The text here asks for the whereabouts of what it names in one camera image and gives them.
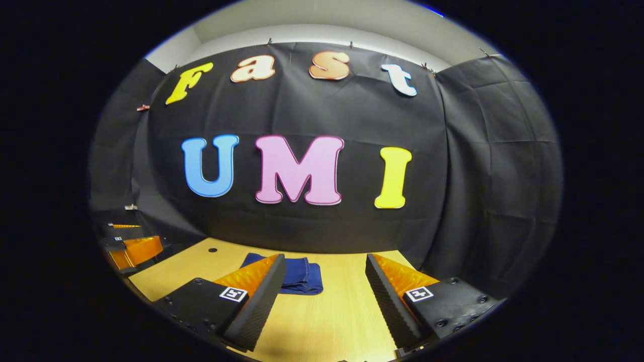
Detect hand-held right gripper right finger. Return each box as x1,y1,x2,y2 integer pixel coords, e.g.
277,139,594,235
365,253,500,351

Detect blue denim jeans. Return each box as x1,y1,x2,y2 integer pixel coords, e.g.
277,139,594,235
240,252,324,296

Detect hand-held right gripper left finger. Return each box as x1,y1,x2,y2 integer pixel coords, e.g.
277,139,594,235
152,253,287,352

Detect black backdrop cloth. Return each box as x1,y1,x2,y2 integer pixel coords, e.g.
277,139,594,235
90,42,563,300

